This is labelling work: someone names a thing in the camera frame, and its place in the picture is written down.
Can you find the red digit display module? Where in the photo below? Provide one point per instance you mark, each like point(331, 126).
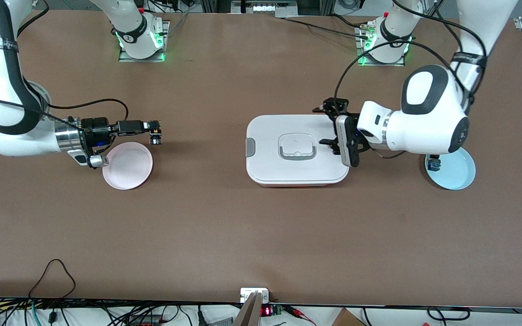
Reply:
point(270, 311)

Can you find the silver metal frame equipment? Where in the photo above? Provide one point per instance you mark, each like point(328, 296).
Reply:
point(263, 7)

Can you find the white lunch box grey latches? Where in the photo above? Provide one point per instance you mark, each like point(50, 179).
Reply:
point(297, 170)

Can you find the orange push button switch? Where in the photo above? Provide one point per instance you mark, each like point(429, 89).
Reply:
point(156, 137)

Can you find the brown cardboard piece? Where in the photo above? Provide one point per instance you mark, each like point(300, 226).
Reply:
point(347, 318)

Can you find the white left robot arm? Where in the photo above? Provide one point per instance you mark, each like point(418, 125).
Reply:
point(424, 127)

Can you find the pale pink round plate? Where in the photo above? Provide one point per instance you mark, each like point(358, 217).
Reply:
point(129, 168)

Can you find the red and black test leads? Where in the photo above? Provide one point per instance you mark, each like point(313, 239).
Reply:
point(299, 313)

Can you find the light blue round plate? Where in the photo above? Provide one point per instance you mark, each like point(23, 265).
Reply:
point(458, 174)

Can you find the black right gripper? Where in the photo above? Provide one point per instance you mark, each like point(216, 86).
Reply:
point(94, 130)

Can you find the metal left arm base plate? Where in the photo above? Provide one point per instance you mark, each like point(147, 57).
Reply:
point(381, 64)

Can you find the small dark electronic part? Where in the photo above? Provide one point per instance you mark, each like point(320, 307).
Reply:
point(434, 163)

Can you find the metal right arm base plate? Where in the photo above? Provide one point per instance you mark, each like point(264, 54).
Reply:
point(143, 58)

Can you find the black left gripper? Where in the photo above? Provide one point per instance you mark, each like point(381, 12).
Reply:
point(336, 108)

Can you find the grey metal bar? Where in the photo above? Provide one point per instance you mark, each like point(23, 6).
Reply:
point(248, 314)

